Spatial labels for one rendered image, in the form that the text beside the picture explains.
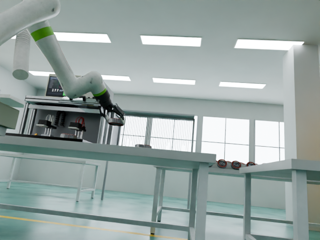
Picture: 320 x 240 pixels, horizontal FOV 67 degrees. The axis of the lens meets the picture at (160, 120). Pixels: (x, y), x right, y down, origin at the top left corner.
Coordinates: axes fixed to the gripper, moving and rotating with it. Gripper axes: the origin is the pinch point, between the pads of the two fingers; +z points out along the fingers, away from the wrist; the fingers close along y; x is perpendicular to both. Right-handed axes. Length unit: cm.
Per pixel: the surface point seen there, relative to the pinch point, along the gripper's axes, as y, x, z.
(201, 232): 64, -53, 28
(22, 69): -154, 74, -6
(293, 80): 148, 312, 210
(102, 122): -15.3, 3.3, 4.6
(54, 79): -61, 26, -20
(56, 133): -61, -3, 12
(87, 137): -35.7, 0.0, 19.3
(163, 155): 42.4, -25.9, 0.4
